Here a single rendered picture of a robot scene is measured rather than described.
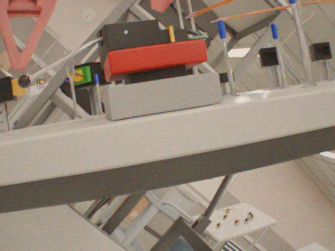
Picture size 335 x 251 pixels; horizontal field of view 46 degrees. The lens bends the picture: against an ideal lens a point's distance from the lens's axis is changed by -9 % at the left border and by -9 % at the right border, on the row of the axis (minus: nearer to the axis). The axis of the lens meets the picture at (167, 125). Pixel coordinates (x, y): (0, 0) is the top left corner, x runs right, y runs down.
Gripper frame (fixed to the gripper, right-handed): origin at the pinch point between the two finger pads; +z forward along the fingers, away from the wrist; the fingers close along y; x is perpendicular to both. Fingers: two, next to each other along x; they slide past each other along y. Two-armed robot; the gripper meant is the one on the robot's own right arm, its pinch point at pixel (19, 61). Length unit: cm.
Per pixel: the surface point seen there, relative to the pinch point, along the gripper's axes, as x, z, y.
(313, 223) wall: -707, 250, 777
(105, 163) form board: -3.6, 8.0, -24.8
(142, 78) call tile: -6.4, 4.0, -20.8
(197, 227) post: -51, 35, 70
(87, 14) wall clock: -126, -210, 729
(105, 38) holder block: -8.4, -2.2, -1.6
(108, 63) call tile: -4.5, 3.4, -21.3
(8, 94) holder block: 1.8, 0.5, 34.5
